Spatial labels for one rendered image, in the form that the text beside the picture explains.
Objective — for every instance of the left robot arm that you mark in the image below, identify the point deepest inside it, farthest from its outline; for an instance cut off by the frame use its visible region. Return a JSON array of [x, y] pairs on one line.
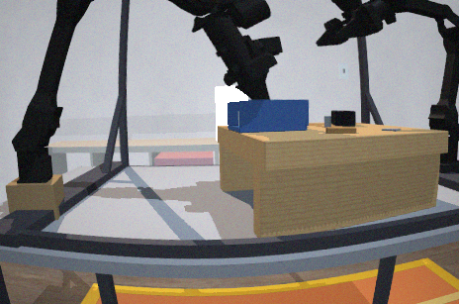
[[443, 116]]

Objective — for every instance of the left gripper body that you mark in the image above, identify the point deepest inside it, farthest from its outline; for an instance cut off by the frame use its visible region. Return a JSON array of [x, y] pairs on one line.
[[373, 19]]

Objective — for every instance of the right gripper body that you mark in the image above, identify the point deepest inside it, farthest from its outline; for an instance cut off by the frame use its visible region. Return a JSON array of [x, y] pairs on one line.
[[236, 52]]

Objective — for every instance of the blue open tray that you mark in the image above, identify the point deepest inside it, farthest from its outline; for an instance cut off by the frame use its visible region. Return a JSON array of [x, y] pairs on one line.
[[268, 115]]

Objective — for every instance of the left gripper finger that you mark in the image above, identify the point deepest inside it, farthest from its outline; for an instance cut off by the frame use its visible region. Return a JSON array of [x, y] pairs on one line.
[[328, 38], [357, 27]]

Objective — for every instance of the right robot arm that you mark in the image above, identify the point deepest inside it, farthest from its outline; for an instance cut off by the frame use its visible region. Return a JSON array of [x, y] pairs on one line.
[[41, 119]]

